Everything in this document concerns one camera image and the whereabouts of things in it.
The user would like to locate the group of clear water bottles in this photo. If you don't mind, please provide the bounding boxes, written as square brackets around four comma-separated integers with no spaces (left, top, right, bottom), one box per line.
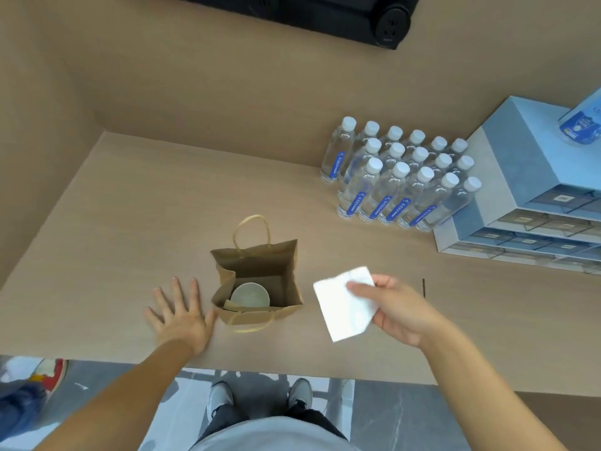
[321,116,482,233]

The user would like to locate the person's grey shirt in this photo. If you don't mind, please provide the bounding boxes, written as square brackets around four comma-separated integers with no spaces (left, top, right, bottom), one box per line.
[190,415,362,451]

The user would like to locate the brown paper bag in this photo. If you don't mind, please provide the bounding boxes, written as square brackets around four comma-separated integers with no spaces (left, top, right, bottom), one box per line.
[210,215,304,334]

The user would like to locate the white round cup lid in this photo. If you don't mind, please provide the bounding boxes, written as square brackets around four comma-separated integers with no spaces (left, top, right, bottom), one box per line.
[230,283,271,309]

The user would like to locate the person's grey shoe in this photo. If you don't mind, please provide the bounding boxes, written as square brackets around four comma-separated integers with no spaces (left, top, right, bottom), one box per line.
[287,378,314,411]
[207,381,234,423]

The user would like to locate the blue white drawer cabinet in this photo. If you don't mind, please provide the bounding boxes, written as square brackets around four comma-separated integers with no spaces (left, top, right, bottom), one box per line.
[433,96,601,277]

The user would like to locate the person's left hand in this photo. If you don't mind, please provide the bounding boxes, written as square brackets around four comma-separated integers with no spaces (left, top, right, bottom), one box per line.
[143,277,218,357]

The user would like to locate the black power socket box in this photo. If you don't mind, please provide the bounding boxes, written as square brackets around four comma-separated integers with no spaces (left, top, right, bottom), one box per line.
[164,0,421,50]

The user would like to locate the person's left forearm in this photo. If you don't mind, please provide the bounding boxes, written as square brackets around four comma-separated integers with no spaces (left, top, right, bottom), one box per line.
[35,338,207,451]

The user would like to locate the person's grey left shoe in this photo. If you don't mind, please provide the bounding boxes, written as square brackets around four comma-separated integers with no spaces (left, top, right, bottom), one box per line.
[207,381,234,423]

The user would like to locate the person's right hand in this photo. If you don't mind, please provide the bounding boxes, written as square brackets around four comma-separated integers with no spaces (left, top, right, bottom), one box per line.
[347,274,451,349]

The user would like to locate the blue white packet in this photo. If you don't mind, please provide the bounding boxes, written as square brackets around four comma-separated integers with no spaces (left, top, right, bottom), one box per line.
[558,87,601,146]

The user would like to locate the person's dark trousers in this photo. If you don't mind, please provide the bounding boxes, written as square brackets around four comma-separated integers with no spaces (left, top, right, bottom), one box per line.
[195,401,348,443]

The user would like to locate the white paper napkin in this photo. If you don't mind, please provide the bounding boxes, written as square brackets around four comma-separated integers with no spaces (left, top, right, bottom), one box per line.
[313,266,380,343]

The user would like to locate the person's right forearm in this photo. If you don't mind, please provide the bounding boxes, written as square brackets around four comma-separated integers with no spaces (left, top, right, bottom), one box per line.
[418,319,583,451]

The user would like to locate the person's grey right shoe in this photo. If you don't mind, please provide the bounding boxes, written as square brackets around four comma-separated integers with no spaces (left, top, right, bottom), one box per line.
[287,378,314,411]

